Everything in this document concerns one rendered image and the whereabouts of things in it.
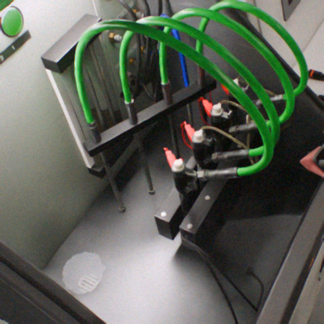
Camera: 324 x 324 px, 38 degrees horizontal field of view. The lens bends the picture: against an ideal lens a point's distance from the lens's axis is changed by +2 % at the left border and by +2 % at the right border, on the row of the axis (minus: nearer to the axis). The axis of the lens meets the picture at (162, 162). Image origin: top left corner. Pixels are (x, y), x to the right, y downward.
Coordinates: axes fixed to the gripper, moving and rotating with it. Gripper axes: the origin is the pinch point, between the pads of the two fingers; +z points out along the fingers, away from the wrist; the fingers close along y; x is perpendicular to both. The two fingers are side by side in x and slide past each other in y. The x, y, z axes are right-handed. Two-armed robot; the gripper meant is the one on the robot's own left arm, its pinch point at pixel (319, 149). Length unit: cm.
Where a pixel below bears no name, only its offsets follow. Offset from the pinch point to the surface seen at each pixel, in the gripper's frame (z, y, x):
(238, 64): 14.0, -7.2, -12.0
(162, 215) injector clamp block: 42.5, 15.1, 2.3
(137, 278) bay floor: 52, 29, 10
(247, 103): 7.0, -0.8, -9.1
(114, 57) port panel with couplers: 54, -6, -27
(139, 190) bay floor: 67, 12, 1
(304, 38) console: 56, -45, 6
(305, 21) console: 55, -48, 3
